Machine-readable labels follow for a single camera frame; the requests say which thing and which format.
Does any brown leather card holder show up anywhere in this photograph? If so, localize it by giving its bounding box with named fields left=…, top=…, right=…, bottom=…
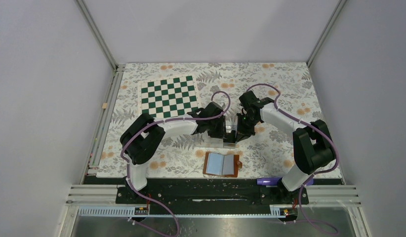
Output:
left=203, top=152, right=243, bottom=178

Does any clear plastic box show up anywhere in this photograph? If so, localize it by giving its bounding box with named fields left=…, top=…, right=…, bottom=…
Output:
left=206, top=116, right=238, bottom=148

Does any purple cable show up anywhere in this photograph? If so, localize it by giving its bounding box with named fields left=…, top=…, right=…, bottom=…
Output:
left=245, top=83, right=340, bottom=236
left=120, top=90, right=232, bottom=237

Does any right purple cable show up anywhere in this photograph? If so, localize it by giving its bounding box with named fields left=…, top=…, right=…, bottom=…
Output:
left=245, top=83, right=340, bottom=236

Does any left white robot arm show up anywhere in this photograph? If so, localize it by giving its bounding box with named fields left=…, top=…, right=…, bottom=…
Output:
left=120, top=102, right=235, bottom=203

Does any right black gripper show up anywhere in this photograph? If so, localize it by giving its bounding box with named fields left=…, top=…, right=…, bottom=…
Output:
left=235, top=113, right=259, bottom=142

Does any aluminium frame rail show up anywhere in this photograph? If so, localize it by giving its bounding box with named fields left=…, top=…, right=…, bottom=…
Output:
left=55, top=64, right=126, bottom=237

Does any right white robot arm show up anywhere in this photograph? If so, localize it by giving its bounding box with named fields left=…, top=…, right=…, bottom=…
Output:
left=236, top=90, right=337, bottom=203

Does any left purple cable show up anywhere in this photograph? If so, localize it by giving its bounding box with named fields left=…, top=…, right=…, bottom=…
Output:
left=120, top=90, right=232, bottom=237

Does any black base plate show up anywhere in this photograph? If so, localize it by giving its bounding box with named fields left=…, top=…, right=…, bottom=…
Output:
left=82, top=175, right=344, bottom=216

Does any green white chessboard mat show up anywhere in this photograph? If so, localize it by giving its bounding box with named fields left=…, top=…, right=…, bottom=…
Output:
left=137, top=75, right=201, bottom=119

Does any purple marker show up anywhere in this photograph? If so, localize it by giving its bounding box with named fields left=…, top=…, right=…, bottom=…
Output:
left=256, top=177, right=282, bottom=186

